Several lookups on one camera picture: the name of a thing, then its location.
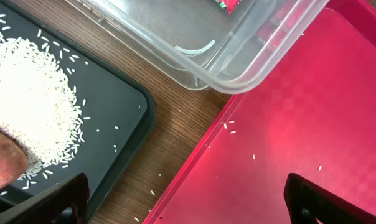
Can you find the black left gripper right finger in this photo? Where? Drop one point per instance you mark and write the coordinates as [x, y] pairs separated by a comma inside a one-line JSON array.
[[310, 203]]

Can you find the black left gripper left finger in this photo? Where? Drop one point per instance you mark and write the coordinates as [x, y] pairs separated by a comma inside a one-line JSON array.
[[47, 207]]

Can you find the orange carrot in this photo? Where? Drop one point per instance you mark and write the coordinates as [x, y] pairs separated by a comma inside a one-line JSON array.
[[13, 161]]

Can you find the white rice pile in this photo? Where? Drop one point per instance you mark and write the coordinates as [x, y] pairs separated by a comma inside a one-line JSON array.
[[38, 108]]

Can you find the red snack wrapper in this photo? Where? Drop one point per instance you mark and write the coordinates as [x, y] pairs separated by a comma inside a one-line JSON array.
[[228, 5]]

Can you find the red plastic tray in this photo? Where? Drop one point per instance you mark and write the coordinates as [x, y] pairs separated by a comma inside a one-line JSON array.
[[313, 115]]

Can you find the black tray bin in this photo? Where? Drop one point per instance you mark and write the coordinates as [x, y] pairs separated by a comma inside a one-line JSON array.
[[120, 113]]

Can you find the clear plastic bin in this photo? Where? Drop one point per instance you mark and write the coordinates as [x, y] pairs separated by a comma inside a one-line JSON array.
[[198, 45]]

